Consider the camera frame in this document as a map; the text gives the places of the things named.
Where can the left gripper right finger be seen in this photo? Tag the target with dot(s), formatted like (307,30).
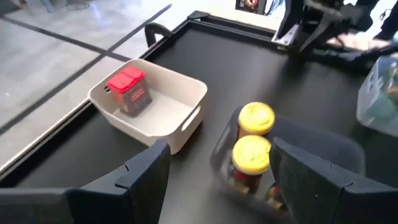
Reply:
(326,199)

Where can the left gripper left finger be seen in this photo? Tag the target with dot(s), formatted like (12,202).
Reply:
(124,199)

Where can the yellow lid seasoning jar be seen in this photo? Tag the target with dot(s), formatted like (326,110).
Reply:
(251,154)
(256,118)

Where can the red lid paprika tin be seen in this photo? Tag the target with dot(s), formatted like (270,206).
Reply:
(130,93)

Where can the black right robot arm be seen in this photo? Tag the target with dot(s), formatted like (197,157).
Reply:
(320,21)

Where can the smoky translucent plastic bin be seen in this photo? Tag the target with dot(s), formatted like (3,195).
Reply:
(311,140)

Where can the white plastic bin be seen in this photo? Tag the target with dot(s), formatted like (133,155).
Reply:
(161,115)

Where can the clear plastic container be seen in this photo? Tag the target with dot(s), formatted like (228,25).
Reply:
(373,102)

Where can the black table clamp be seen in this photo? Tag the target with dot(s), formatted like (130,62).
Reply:
(152,29)

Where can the black box with red print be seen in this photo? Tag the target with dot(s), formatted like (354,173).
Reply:
(248,4)

